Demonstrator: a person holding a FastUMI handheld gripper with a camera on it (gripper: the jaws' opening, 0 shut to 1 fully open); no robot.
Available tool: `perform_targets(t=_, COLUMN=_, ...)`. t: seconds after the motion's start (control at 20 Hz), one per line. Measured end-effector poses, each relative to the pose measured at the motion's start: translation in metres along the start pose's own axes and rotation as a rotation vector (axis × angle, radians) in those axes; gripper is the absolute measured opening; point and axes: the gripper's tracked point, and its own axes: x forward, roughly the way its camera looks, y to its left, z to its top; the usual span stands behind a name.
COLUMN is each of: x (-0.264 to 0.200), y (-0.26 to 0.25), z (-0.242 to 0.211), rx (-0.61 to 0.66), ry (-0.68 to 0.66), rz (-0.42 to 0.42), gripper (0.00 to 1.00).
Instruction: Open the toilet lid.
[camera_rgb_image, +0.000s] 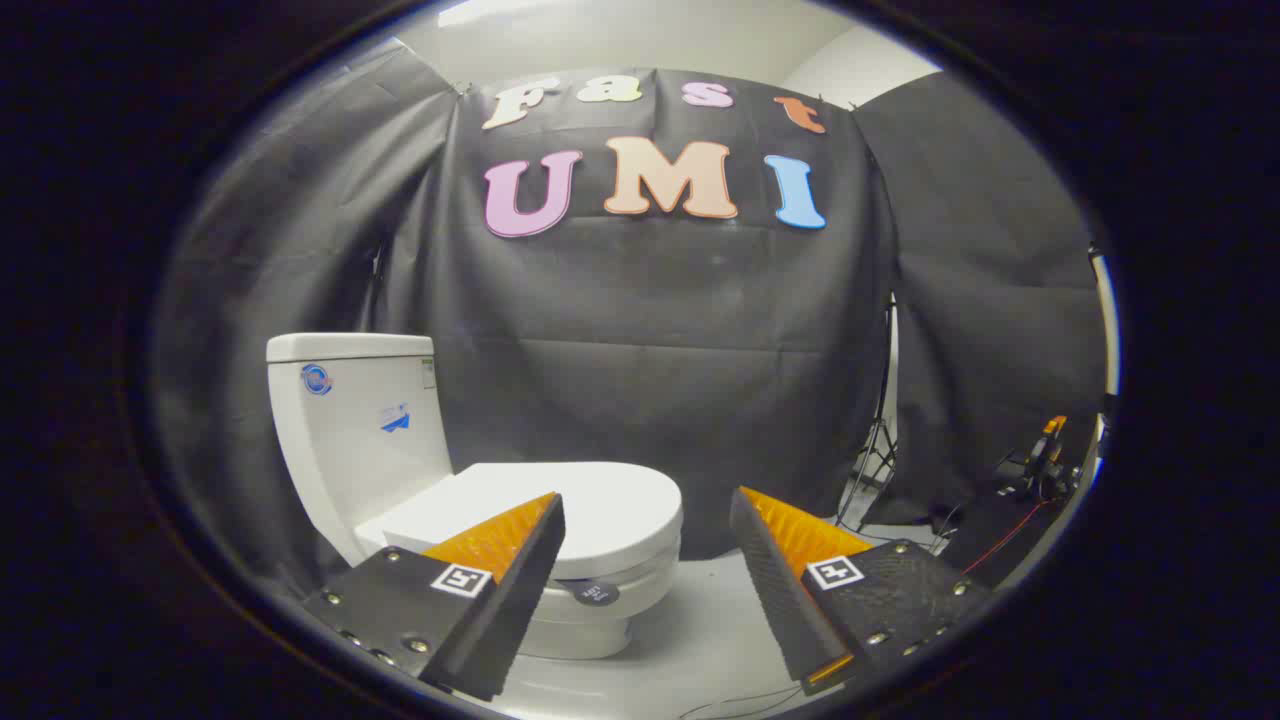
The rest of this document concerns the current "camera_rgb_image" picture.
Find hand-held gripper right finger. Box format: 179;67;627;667
729;487;991;697

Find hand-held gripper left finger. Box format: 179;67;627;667
303;492;566;702

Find black backdrop cloth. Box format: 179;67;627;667
150;40;1106;601

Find white toilet lid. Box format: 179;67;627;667
382;461;684;581

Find black case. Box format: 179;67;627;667
940;490;1076;586

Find thin red cable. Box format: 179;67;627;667
962;500;1046;576

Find black tripod stand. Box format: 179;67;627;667
835;295;901;526

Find orange black hand-held device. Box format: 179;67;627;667
1000;415;1086;501

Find white ceramic toilet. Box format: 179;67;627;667
266;333;684;661

